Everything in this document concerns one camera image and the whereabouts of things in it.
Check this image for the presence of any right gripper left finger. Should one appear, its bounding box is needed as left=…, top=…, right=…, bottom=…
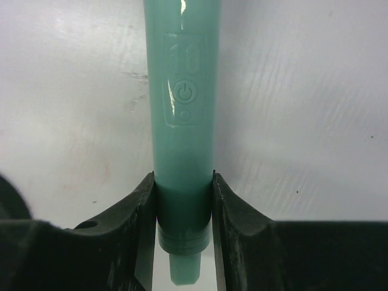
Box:
left=1, top=173, right=156, bottom=290

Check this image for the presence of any teal microphone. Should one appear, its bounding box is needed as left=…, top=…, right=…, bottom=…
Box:
left=144, top=1, right=221, bottom=286

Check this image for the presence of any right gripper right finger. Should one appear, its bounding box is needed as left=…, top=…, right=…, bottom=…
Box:
left=212, top=173, right=387, bottom=290

